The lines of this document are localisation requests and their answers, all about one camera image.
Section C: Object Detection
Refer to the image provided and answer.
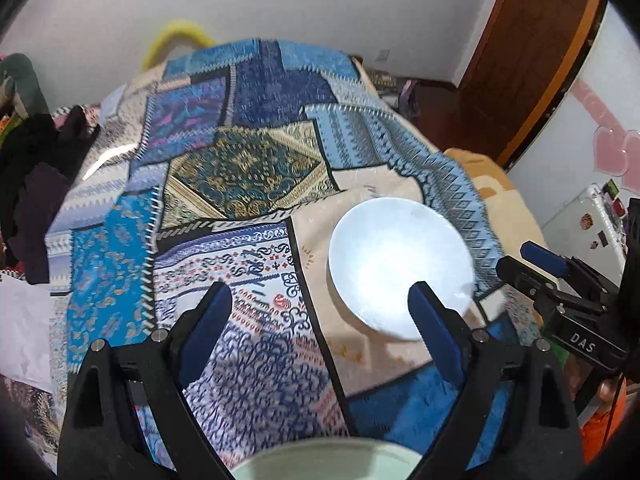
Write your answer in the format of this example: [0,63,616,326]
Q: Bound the green ceramic bowl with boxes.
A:
[231,437,422,480]

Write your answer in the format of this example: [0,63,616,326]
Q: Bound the person's hand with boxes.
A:
[565,356,622,414]

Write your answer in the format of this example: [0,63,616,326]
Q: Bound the white fridge with hearts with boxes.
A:
[508,3,639,224]

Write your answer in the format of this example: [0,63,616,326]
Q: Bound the white plastic bag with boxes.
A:
[0,274,54,392]

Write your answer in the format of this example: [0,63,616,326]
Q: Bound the small white bowl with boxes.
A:
[328,197,475,341]

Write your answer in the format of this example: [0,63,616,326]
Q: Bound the brown wooden door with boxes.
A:
[456,0,601,167]

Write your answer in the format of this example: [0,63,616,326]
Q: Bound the blue patchwork tablecloth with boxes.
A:
[46,39,542,466]

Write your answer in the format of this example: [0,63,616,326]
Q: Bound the dark clothes pile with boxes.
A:
[1,105,100,284]

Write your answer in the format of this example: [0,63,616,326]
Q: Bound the grey green plush toy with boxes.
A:
[1,53,49,119]

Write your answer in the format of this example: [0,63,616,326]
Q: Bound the yellow chair back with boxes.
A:
[141,20,216,72]

